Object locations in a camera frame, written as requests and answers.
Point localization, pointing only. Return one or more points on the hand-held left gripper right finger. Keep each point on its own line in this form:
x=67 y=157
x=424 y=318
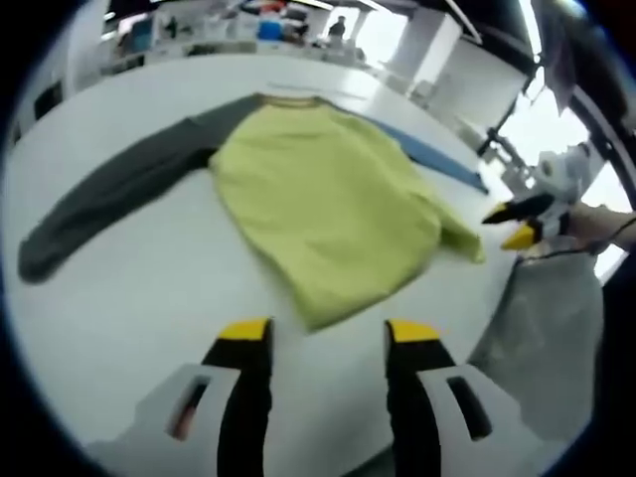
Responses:
x=412 y=397

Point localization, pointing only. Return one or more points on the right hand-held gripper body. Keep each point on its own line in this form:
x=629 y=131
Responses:
x=569 y=171

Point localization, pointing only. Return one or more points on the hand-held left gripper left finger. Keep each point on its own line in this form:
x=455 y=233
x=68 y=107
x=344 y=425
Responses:
x=248 y=397

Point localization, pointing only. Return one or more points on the yellow grey blue garment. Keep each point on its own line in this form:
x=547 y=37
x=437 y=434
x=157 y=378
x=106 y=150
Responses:
x=323 y=199

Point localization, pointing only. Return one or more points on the person's right hand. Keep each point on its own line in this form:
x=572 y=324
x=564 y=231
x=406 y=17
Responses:
x=586 y=223

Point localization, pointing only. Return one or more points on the black tripod stand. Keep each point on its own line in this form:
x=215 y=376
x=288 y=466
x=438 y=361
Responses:
x=502 y=139

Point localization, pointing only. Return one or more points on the hanging dark sign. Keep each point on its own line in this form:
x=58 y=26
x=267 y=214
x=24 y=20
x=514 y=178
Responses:
x=561 y=64

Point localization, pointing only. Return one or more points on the ceiling light strip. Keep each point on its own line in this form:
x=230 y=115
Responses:
x=529 y=30

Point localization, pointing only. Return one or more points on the blue container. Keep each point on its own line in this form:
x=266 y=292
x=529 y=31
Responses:
x=270 y=30

